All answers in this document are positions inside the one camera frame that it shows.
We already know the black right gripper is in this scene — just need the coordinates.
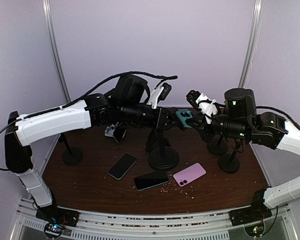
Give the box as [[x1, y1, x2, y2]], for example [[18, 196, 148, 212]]
[[185, 105, 250, 145]]

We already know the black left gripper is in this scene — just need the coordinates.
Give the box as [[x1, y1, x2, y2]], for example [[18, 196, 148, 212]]
[[119, 101, 180, 131]]

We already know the black triangular phone stand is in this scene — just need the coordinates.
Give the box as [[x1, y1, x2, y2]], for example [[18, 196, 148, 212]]
[[145, 129, 171, 154]]

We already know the pink phone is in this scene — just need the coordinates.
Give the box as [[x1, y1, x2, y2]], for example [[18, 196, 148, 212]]
[[173, 163, 207, 187]]

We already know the black phone teal case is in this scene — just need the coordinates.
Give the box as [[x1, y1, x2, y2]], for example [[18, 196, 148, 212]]
[[133, 171, 170, 191]]

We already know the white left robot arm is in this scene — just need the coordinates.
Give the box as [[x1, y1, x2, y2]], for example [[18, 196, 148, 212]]
[[1, 71, 174, 222]]

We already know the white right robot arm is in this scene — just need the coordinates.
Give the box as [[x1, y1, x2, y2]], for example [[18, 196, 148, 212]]
[[186, 88, 300, 226]]

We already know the white desk phone stand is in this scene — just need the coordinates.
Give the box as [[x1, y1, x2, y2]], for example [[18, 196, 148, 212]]
[[104, 124, 117, 138]]

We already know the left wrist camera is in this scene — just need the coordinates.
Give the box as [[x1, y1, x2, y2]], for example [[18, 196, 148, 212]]
[[147, 82, 172, 109]]

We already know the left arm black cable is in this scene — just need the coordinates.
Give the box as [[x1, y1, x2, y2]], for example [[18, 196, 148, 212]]
[[0, 72, 179, 171]]

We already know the right aluminium frame post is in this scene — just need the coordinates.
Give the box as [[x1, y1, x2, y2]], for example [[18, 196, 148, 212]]
[[238, 0, 264, 88]]

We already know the aluminium frame post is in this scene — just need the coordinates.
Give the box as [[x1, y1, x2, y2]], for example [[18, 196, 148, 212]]
[[238, 0, 264, 88], [41, 0, 74, 112]]

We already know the front aluminium rail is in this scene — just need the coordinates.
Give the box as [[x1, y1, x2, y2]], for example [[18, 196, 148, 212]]
[[9, 197, 298, 240]]

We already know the left aluminium frame post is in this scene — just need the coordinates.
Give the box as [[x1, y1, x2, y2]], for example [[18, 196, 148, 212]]
[[41, 0, 74, 112]]

